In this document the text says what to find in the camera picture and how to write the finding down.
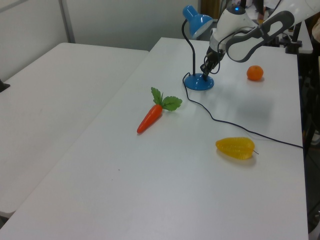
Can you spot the orange tangerine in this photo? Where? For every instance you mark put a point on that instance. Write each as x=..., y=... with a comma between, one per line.
x=255, y=73

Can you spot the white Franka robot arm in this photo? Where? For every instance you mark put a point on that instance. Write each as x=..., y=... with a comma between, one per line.
x=235, y=17

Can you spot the blue desk lamp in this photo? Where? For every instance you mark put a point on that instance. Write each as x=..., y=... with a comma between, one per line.
x=197, y=83

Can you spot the black stand with clamp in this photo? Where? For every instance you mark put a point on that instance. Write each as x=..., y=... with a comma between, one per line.
x=293, y=47

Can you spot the orange toy carrot with leaves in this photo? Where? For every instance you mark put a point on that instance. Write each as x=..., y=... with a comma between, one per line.
x=150, y=117

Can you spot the person in background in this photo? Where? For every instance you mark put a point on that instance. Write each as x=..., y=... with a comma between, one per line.
x=260, y=7

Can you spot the yellow starfruit toy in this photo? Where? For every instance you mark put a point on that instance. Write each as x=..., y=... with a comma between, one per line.
x=235, y=147

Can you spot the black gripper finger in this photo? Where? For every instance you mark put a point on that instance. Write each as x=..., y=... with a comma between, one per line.
x=203, y=67
x=206, y=75

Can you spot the black camera clamp mount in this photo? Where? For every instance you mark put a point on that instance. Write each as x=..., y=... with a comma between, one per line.
x=3, y=86

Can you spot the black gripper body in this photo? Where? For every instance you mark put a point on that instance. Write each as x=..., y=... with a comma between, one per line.
x=212, y=58

